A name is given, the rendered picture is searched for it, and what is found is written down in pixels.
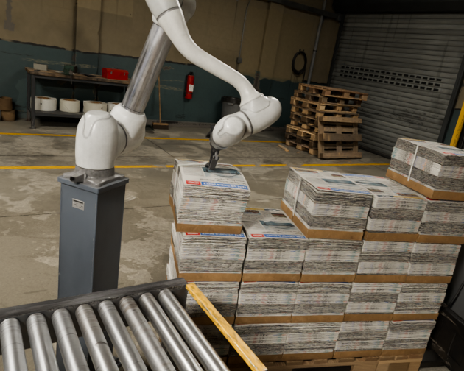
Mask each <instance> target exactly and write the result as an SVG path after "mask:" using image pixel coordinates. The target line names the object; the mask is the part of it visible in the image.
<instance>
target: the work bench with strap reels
mask: <svg viewBox="0 0 464 371"><path fill-rule="evenodd" d="M25 70H26V71H27V120H25V121H31V127H30V129H36V128H35V116H54V117H69V118H82V116H83V115H84V114H85V113H87V112H88V111H90V110H102V111H106V112H108V113H110V112H111V111H112V109H113V108H114V106H116V105H117V104H120V103H119V102H108V103H105V102H98V101H83V109H80V101H79V100H76V99H60V107H57V100H56V98H52V97H47V96H35V78H42V79H50V80H64V81H71V79H72V82H86V83H93V84H101V85H115V86H123V87H125V93H126V91H127V88H128V85H129V84H130V80H131V79H128V74H129V73H128V71H127V70H122V69H116V68H103V69H102V75H95V74H92V75H94V76H96V77H87V76H85V75H83V74H78V73H73V76H70V75H63V74H61V73H62V72H63V71H55V70H49V69H48V71H44V70H40V71H34V70H38V69H34V68H29V67H25ZM30 76H31V97H30ZM30 114H31V120H30Z"/></svg>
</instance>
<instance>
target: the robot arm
mask: <svg viewBox="0 0 464 371"><path fill-rule="evenodd" d="M145 1H146V3H147V6H148V7H149V9H150V11H151V13H152V21H153V24H152V27H151V29H150V32H149V34H148V37H147V40H146V42H145V44H144V48H143V49H142V52H141V55H140V58H139V59H138V62H137V65H136V68H135V71H134V72H133V75H132V78H131V80H130V84H129V85H128V88H127V91H126V93H125V95H124V98H123V101H122V103H120V104H117V105H116V106H114V108H113V109H112V111H111V112H110V113H108V112H106V111H102V110H90V111H88V112H87V113H85V114H84V115H83V116H82V118H81V119H80V122H79V124H78V126H77V133H76V142H75V158H76V164H75V170H74V171H71V172H65V173H63V177H64V178H68V179H70V181H71V182H73V183H80V182H82V183H86V184H89V185H92V186H93V187H102V186H103V185H105V184H108V183H112V182H114V181H117V180H122V179H124V175H123V174H120V173H117V172H115V160H116V158H117V157H118V156H119V155H121V154H124V153H127V152H130V151H132V150H134V149H135V148H137V147H138V146H140V144H141V143H142V141H143V140H144V137H145V126H146V122H147V118H146V116H145V113H144V110H145V107H146V106H147V103H148V100H149V98H150V95H151V93H152V90H153V88H154V86H155V83H156V81H157V79H158V76H159V74H160V72H161V69H162V67H163V64H164V61H165V59H166V56H167V55H168V52H169V50H170V47H171V45H172V43H173V44H174V45H175V47H176V48H177V50H178V51H179V52H180V53H181V54H182V55H183V56H184V57H185V58H186V59H187V60H189V61H190V62H192V63H193V64H195V65H196V66H198V67H200V68H202V69H204V70H205V71H207V72H209V73H211V74H213V75H214V76H216V77H219V78H220V79H221V80H224V81H226V82H228V83H229V84H231V85H232V86H233V87H235V88H236V89H237V91H238V92H239V94H240V96H241V103H240V111H239V112H237V113H234V114H230V115H227V116H224V117H223V118H221V119H220V120H219V121H218V122H217V124H216V125H210V128H211V129H210V131H209V133H208V134H207V135H206V138H209V144H210V146H211V157H210V160H209V162H207V164H206V165H205V167H208V170H215V167H216V165H217V161H218V160H219V156H217V155H218V154H219V151H220V150H223V149H227V148H228V147H229V146H232V145H234V144H237V143H239V142H240V141H242V140H243V139H245V138H246V137H248V136H250V135H252V134H254V133H258V132H260V131H262V130H264V129H266V128H268V127H269V126H270V125H272V124H273V123H274V122H276V121H277V120H278V119H279V117H280V116H281V111H282V107H281V103H280V102H279V101H278V100H277V99H276V98H274V97H271V96H268V97H266V96H264V94H262V93H259V92H258V91H256V90H255V88H254V87H253V86H252V85H251V84H250V82H249V81H248V80H247V79H246V78H245V77H244V76H243V75H241V74H240V73H239V72H238V71H236V70H234V69H233V68H231V67H230V66H228V65H226V64H224V63H223V62H221V61H220V60H218V59H217V58H215V57H213V56H211V55H210V54H209V53H207V52H205V51H203V50H202V49H201V48H200V47H199V46H198V45H197V44H196V43H195V42H194V41H193V40H192V39H191V36H190V34H189V31H188V28H187V26H186V24H187V22H188V21H189V19H190V18H191V17H192V16H193V15H194V12H195V10H196V1H195V0H145Z"/></svg>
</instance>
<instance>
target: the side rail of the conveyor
mask: <svg viewBox="0 0 464 371"><path fill-rule="evenodd" d="M186 284H187V282H186V280H185V279H184V278H174V279H169V280H162V281H157V282H152V283H145V284H140V285H135V286H127V287H123V288H118V289H110V290H105V291H98V292H93V293H88V294H81V295H76V296H71V297H64V298H59V299H54V300H46V301H42V302H37V303H29V304H24V305H17V306H12V307H7V308H0V324H1V322H3V321H4V320H5V319H8V318H16V319H18V320H19V322H20V326H21V333H22V338H23V343H24V349H25V350H26V349H30V348H31V347H30V343H29V336H28V331H27V324H26V320H27V318H28V317H29V316H30V315H32V314H36V313H41V314H43V315H44V316H45V318H46V323H47V325H48V329H49V334H50V336H51V340H52V343H56V342H57V337H56V334H55V330H54V326H53V324H52V314H53V313H54V312H55V311H56V310H57V309H60V308H65V309H67V310H68V311H69V313H70V315H71V319H72V322H73V324H74V327H75V330H76V332H77V336H78V337H82V336H83V335H82V332H81V330H80V327H79V324H78V321H77V318H76V316H75V311H76V309H77V308H78V307H79V306H81V305H83V304H89V305H90V306H91V307H92V309H93V310H94V313H95V315H96V318H97V320H98V323H99V325H100V328H101V329H102V332H105V331H106V329H105V326H104V324H103V322H102V319H101V317H100V315H99V312H98V311H97V308H98V305H99V304H100V303H101V302H102V301H104V300H111V301H112V302H113V304H114V305H115V307H116V310H117V311H118V313H119V315H120V317H121V318H122V321H123V323H124V325H125V327H127V326H129V325H128V324H127V321H126V319H125V318H124V316H123V314H122V312H121V310H120V308H119V301H120V300H121V299H122V298H123V297H126V296H130V297H132V298H133V299H134V300H135V302H136V304H137V306H138V307H139V309H140V310H141V313H142V314H143V315H144V318H145V319H146V321H147V322H149V319H148V318H147V315H146V314H145V313H144V311H143V309H142V307H141V306H140V305H139V303H138V300H139V297H140V296H141V295H142V294H144V293H147V292H149V293H151V294H152V295H153V296H154V298H155V299H156V300H157V302H158V304H159V305H160V307H161V308H162V309H163V311H164V313H165V314H166V315H167V317H169V315H168V314H167V313H166V311H165V310H164V308H163V306H162V305H161V304H160V302H159V301H158V294H159V293H160V292H161V291H162V290H164V289H169V290H170V291H171V292H172V293H173V295H174V296H175V297H176V299H177V300H178V302H179V303H180V304H181V305H182V306H183V308H184V309H185V310H186V300H187V294H188V290H187V289H186ZM0 355H2V353H1V340H0Z"/></svg>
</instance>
